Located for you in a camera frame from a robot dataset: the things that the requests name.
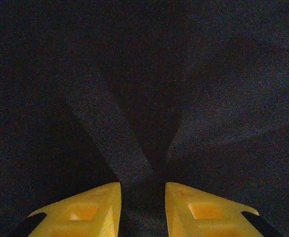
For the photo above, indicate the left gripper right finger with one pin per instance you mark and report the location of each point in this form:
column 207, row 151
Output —
column 208, row 217

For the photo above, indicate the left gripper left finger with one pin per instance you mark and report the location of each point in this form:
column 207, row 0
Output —
column 85, row 214

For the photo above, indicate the black skirt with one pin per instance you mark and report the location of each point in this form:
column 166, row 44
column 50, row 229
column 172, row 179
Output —
column 144, row 74

